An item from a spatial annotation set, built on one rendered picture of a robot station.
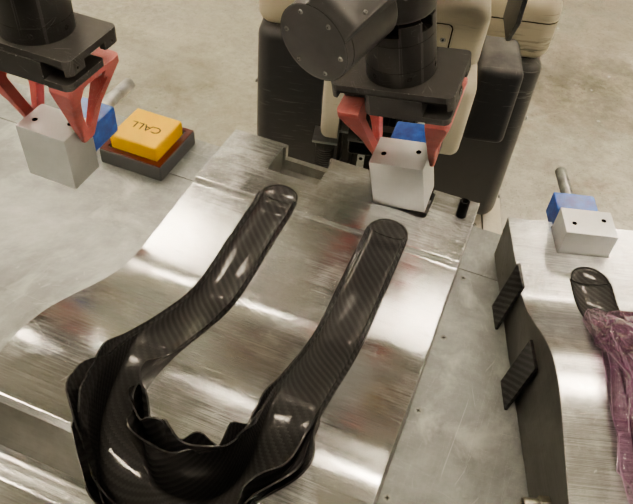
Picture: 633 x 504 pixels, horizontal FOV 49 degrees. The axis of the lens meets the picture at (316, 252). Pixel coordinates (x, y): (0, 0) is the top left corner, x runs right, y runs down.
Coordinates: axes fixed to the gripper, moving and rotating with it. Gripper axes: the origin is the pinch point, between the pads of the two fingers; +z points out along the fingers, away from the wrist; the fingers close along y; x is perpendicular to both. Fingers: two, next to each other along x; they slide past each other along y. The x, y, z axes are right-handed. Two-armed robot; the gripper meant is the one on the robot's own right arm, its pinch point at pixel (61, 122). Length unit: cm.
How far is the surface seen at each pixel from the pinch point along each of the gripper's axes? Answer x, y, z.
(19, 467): -24.9, 13.0, 8.0
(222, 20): 182, -83, 99
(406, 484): -11.8, 37.9, 14.7
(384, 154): 10.5, 26.6, 1.3
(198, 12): 183, -94, 99
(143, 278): -8.1, 12.6, 6.0
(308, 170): 13.1, 18.5, 8.2
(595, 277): 13, 48, 10
